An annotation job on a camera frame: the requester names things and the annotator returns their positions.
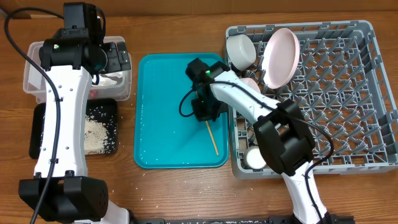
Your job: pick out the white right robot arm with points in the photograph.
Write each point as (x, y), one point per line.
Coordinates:
(283, 136)

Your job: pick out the wooden chopstick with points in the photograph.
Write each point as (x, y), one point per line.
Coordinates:
(212, 138)

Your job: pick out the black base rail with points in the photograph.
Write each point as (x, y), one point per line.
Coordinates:
(285, 219)

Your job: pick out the clear plastic waste bin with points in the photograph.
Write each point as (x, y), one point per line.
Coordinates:
(34, 84)

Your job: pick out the grey dishwasher rack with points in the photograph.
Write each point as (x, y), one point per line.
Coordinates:
(341, 85)

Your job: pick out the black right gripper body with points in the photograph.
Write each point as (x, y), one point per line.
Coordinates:
(208, 107)

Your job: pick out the small pink plate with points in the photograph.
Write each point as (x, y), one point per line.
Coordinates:
(251, 83)

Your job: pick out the white tissue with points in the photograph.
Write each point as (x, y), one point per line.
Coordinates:
(107, 79)

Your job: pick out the large pink plate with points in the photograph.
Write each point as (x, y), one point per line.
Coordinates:
(281, 58)

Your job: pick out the white cup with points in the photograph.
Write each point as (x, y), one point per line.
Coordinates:
(252, 158)

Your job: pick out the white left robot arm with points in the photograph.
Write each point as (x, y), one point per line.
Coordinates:
(71, 62)

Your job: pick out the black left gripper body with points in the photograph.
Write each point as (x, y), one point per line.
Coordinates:
(115, 60)

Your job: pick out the black waste tray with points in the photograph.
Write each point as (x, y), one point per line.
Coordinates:
(38, 124)

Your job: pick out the red snack wrapper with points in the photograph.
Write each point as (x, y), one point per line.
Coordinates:
(93, 93)

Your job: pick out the grey bowl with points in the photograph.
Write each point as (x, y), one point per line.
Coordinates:
(241, 52)

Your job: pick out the teal serving tray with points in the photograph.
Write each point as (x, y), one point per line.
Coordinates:
(165, 137)

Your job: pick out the cooked rice pile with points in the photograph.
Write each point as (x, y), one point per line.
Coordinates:
(101, 130)

